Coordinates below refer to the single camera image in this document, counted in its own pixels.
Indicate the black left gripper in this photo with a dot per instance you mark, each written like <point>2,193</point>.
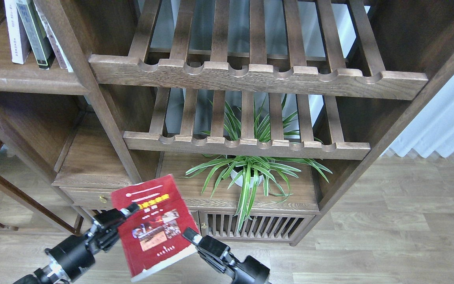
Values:
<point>75,255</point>

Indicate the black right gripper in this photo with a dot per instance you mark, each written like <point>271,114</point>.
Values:
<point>218,255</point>

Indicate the red paperback book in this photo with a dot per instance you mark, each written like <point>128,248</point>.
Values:
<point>152,237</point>

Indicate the white cream paperback book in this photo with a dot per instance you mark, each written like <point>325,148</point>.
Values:
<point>19,43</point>

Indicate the green and black book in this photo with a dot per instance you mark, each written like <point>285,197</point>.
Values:
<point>35,31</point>

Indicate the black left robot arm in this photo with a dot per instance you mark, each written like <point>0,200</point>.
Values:
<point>38,277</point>

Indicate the white standing book on shelf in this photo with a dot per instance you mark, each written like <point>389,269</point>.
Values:
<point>56,46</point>

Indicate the green spider plant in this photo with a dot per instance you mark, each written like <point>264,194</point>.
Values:
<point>251,172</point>

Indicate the dark wooden bookshelf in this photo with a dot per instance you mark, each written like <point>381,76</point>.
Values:
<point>340,80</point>

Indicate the white curtain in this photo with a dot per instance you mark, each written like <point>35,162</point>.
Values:
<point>432,130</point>

